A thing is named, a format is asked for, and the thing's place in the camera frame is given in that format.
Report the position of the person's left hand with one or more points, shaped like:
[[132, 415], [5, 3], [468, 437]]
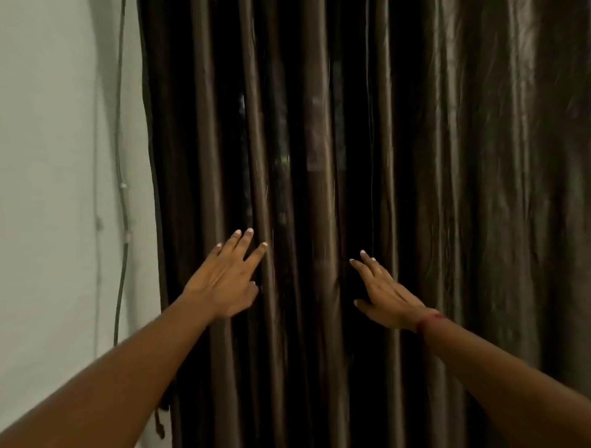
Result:
[[226, 286]]

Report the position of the person's right hand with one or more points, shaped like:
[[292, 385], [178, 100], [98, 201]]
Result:
[[392, 304]]

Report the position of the dark brown curtain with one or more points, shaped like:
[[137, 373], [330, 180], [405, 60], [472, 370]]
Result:
[[508, 138], [318, 138]]

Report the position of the person's left forearm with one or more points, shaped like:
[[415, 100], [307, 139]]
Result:
[[115, 383]]

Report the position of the person's right forearm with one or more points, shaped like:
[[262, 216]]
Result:
[[508, 387]]

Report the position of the red wrist band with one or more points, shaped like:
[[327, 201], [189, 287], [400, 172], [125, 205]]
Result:
[[427, 320]]

